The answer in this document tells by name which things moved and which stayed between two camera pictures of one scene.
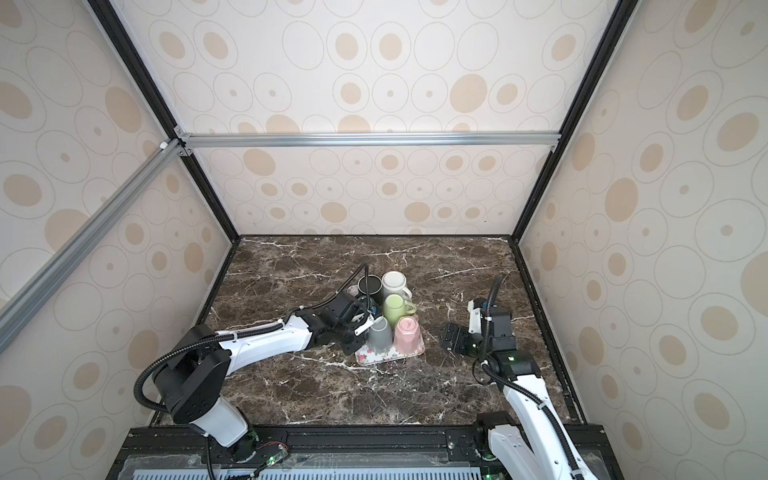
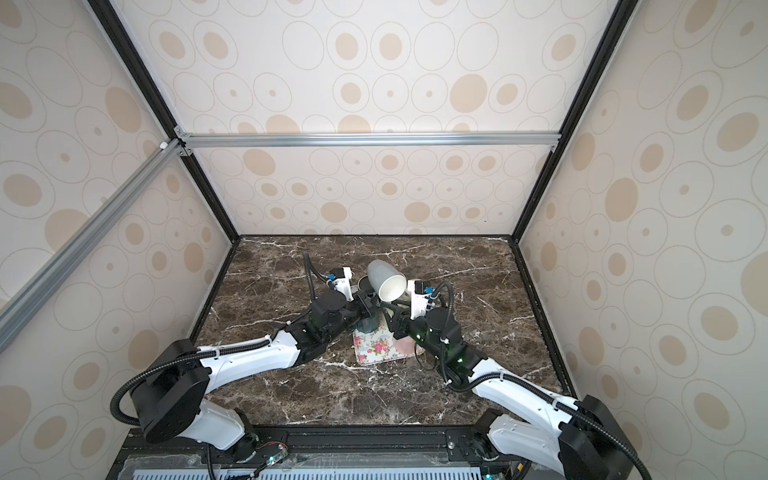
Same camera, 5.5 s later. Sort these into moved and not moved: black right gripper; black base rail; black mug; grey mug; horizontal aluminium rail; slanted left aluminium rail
Moved: black right gripper; grey mug
Not moved: horizontal aluminium rail; slanted left aluminium rail; black base rail; black mug
